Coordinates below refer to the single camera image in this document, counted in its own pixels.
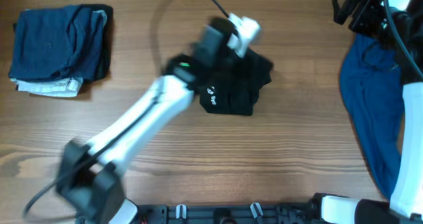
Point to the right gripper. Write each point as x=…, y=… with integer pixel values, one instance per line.
x=358, y=11

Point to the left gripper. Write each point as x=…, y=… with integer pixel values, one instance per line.
x=226, y=44

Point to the black t-shirt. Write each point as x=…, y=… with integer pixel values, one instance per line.
x=235, y=90

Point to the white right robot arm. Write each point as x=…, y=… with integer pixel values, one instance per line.
x=405, y=204

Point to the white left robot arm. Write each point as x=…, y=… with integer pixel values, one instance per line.
x=89, y=176

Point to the blue garment on right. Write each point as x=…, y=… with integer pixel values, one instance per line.
x=371, y=91

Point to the folded black garment in stack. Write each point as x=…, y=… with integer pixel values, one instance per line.
x=104, y=61

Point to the folded white garment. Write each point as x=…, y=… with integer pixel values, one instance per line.
x=65, y=88

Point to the folded navy blue garment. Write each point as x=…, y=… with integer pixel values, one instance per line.
x=57, y=43

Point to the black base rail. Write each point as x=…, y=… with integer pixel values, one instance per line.
x=255, y=213

